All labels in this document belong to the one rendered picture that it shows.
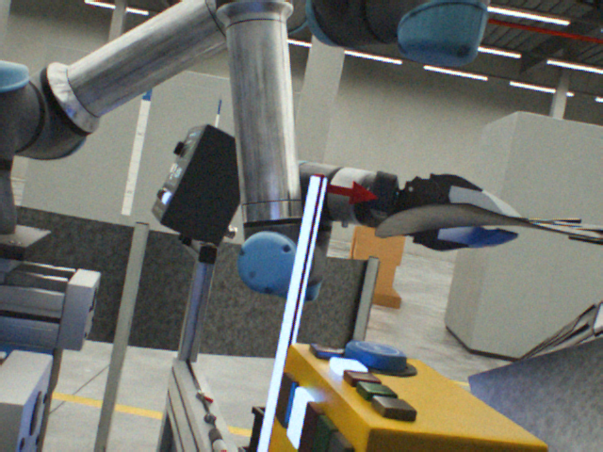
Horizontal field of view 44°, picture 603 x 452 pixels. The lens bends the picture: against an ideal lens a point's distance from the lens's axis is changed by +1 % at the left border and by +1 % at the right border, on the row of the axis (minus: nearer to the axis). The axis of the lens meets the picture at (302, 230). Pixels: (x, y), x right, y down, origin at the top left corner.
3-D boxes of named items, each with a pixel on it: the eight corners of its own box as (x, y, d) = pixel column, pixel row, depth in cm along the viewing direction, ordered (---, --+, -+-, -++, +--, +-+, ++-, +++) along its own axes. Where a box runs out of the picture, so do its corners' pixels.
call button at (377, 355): (413, 384, 46) (418, 357, 46) (353, 377, 45) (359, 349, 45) (389, 366, 50) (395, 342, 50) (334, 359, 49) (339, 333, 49)
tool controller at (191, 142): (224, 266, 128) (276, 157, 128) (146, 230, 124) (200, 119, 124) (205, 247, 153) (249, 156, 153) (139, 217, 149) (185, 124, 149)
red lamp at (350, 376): (381, 391, 41) (382, 380, 41) (350, 387, 40) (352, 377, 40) (369, 381, 43) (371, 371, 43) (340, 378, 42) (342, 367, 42)
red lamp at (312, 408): (317, 467, 40) (327, 413, 40) (306, 466, 40) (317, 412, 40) (306, 451, 42) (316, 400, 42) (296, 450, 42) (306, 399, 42)
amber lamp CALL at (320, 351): (342, 363, 46) (344, 353, 46) (315, 359, 46) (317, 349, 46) (334, 354, 48) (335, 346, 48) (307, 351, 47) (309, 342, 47)
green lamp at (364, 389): (398, 406, 39) (399, 395, 39) (366, 402, 38) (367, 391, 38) (384, 395, 40) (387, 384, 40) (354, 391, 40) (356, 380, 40)
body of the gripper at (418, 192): (476, 195, 95) (396, 181, 102) (447, 179, 88) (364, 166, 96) (461, 252, 95) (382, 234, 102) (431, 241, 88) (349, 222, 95)
